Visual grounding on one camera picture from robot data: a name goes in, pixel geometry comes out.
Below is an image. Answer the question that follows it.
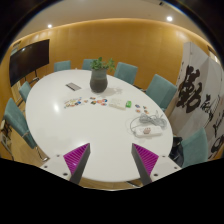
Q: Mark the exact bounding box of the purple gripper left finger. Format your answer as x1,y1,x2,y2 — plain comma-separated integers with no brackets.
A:
64,143,90,184

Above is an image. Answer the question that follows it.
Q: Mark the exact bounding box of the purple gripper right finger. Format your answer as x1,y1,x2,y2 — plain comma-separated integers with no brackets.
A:
131,144,159,185

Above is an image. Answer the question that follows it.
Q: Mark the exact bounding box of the white power strip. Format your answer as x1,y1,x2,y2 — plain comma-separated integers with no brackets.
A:
135,126,162,137

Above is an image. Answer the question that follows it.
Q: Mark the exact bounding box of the white oval table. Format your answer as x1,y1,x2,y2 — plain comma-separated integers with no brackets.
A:
26,70,173,182

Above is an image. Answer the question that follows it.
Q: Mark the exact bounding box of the teal chair right lower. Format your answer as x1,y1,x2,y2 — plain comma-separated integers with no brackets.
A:
169,127,210,169

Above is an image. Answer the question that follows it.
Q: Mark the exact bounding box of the teal chair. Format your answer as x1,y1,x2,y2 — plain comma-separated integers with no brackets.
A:
19,82,31,102
169,127,210,169
54,60,71,72
3,98,37,149
82,59,93,70
146,74,177,110
114,62,138,84

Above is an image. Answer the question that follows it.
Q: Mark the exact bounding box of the colourful badge row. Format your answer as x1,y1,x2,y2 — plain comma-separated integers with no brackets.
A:
64,97,89,108

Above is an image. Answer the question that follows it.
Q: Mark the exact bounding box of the green small box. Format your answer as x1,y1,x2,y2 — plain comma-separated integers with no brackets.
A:
126,101,132,108

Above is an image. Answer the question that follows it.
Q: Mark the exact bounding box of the white flat packet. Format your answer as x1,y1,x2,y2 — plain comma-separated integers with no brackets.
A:
109,98,126,110

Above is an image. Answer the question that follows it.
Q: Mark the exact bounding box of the teal chair right upper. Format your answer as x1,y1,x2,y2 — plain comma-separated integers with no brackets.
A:
146,74,177,110

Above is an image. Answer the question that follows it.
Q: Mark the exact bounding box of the grey table socket panel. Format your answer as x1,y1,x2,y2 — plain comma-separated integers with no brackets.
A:
66,83,81,91

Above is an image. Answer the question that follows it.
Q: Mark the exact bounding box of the white calligraphy folding screen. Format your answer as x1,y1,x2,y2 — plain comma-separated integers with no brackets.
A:
169,42,224,160

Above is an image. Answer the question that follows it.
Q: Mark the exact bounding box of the teal chair left lower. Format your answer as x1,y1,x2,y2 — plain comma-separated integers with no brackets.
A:
3,98,37,149

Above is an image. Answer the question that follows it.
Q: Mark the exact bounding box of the dark grey plant pot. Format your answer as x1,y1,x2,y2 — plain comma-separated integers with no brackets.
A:
90,69,108,93

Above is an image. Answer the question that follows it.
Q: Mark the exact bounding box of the teal chair left upper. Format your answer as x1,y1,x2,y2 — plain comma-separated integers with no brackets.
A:
19,82,31,102

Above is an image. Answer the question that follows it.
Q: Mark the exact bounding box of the teal chair far right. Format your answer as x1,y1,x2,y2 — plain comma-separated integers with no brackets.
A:
114,62,138,84

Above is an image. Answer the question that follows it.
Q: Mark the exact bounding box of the teal chair far middle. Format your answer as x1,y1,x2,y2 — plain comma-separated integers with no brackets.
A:
82,59,93,70

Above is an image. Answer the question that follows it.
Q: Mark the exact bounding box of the teal chair far left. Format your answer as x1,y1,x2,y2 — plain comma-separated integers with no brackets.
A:
54,60,71,72

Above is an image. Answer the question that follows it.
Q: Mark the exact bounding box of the green potted plant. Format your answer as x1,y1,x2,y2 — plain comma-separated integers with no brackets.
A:
90,57,115,71

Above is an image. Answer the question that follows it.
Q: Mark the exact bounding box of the grey coiled cable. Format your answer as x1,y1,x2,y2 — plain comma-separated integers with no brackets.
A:
129,112,169,134

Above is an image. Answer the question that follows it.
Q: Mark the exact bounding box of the black wall television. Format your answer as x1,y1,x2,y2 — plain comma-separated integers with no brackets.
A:
9,39,50,86

